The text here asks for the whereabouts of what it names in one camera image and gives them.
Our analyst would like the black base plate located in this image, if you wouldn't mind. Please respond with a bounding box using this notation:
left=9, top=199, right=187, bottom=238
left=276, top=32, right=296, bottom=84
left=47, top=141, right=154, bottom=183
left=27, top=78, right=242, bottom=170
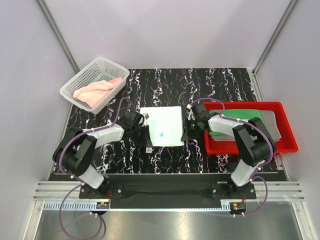
left=79, top=182, right=257, bottom=200

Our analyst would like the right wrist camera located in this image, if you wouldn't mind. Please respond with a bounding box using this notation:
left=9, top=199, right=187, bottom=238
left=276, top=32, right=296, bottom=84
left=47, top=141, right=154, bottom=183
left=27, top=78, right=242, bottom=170
left=187, top=104, right=210, bottom=122

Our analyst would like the purple cable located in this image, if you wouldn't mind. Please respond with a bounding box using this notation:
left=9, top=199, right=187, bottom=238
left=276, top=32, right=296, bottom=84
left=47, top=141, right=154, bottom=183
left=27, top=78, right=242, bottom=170
left=191, top=97, right=276, bottom=218
left=58, top=97, right=138, bottom=238

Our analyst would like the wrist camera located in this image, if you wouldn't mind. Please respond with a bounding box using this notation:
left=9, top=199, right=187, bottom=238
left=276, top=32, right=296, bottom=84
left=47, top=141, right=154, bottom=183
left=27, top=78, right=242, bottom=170
left=187, top=104, right=210, bottom=122
left=122, top=111, right=149, bottom=128

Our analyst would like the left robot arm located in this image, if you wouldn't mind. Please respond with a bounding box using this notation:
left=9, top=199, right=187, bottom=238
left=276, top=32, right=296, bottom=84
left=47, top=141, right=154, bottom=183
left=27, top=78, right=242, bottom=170
left=52, top=111, right=153, bottom=198

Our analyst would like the pink towel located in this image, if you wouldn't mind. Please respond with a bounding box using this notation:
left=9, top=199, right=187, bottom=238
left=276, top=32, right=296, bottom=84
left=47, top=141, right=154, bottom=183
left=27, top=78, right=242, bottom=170
left=73, top=77, right=122, bottom=108

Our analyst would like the green towel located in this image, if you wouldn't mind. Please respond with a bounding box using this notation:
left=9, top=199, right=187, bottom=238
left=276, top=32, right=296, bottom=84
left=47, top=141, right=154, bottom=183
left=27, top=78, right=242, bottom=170
left=209, top=109, right=263, bottom=136

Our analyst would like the white towel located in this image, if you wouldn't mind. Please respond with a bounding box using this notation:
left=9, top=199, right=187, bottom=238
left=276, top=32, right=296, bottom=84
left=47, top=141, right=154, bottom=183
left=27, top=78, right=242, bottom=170
left=139, top=106, right=184, bottom=147

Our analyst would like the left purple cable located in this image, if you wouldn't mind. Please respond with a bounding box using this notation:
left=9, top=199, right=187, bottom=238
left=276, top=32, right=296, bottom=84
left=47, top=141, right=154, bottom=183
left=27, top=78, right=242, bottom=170
left=58, top=97, right=138, bottom=238

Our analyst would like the red plastic tray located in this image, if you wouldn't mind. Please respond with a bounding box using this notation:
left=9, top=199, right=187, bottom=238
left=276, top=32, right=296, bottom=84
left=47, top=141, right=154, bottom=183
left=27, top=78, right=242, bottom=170
left=204, top=101, right=299, bottom=155

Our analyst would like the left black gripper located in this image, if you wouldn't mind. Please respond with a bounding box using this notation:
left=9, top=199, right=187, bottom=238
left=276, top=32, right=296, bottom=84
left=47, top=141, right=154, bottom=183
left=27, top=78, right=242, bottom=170
left=131, top=124, right=153, bottom=148

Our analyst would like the grey towel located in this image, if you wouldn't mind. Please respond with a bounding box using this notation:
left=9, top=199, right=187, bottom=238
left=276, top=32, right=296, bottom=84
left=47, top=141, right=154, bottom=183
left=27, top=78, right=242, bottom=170
left=210, top=110, right=282, bottom=142

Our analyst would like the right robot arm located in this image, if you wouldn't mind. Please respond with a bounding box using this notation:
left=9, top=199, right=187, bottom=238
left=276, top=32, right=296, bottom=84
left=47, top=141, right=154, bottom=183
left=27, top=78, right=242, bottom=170
left=180, top=104, right=277, bottom=199

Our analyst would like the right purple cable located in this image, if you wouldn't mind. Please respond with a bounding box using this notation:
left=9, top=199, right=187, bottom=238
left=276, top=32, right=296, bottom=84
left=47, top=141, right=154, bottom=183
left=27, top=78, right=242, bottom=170
left=191, top=97, right=276, bottom=218

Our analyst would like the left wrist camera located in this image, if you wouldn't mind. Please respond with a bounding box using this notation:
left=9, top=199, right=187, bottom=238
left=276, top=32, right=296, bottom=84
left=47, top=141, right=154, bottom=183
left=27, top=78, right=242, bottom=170
left=122, top=111, right=149, bottom=128

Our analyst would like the white slotted cable duct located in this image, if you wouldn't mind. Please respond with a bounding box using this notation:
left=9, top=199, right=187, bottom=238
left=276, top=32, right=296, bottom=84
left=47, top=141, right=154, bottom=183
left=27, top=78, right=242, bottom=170
left=43, top=201, right=110, bottom=211

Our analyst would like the white plastic basket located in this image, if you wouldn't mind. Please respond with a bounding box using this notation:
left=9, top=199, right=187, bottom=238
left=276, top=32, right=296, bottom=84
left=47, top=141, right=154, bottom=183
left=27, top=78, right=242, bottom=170
left=59, top=57, right=130, bottom=115

